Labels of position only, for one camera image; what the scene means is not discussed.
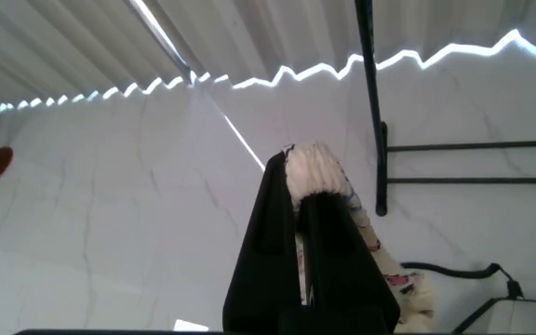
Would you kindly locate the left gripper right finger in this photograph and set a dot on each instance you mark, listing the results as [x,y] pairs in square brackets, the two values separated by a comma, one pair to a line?
[342,279]

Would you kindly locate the cream printed garment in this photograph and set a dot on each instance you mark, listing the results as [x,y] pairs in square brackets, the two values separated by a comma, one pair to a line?
[314,167]

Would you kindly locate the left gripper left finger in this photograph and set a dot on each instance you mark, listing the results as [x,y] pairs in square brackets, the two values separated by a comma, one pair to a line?
[263,279]

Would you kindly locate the black clothes rack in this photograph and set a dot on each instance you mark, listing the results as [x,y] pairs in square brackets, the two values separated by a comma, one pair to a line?
[365,46]

